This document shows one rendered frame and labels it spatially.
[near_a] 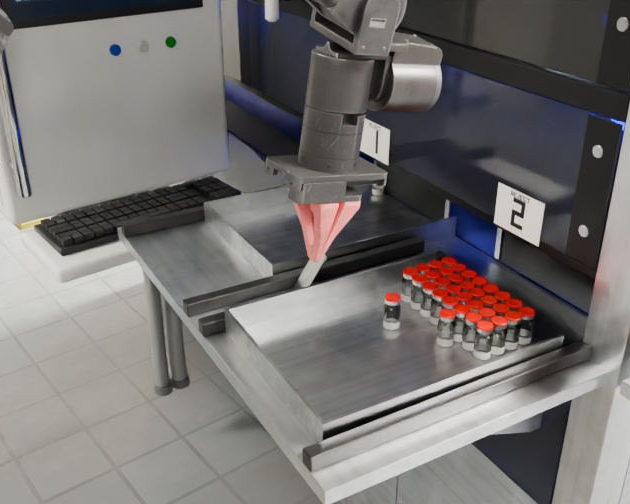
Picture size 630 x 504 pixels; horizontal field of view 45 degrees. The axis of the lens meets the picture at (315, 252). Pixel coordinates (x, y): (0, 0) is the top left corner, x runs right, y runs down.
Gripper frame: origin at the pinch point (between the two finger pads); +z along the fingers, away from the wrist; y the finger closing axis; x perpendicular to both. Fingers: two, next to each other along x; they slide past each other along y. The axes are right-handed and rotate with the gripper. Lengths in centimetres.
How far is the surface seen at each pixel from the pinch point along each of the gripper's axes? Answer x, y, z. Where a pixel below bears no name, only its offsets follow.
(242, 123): 107, 44, 16
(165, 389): 100, 25, 85
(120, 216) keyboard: 75, 4, 26
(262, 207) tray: 54, 23, 17
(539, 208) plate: 3.5, 35.1, -0.9
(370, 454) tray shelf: -8.6, 4.8, 20.0
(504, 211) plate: 9.5, 35.6, 1.8
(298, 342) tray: 13.1, 8.1, 19.3
